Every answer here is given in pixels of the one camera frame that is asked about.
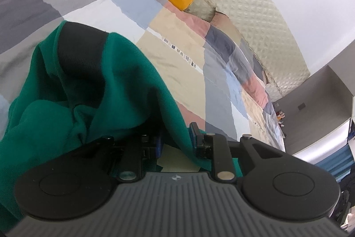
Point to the grey wall cabinet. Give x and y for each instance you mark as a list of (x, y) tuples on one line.
[(321, 103)]

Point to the blue curtain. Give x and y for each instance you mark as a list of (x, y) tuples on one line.
[(335, 162)]

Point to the group of small bottles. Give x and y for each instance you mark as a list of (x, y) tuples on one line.
[(280, 117)]

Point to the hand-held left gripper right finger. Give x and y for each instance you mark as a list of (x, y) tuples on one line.
[(194, 137)]

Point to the green hoodie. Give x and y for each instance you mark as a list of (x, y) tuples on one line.
[(124, 81)]

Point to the cream pillow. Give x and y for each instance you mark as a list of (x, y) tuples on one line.
[(201, 8)]

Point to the cream quilted headboard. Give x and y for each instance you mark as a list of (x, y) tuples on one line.
[(255, 15)]

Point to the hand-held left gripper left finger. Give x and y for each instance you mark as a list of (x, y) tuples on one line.
[(158, 146)]

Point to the dark wall switch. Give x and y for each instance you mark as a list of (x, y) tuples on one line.
[(301, 106)]

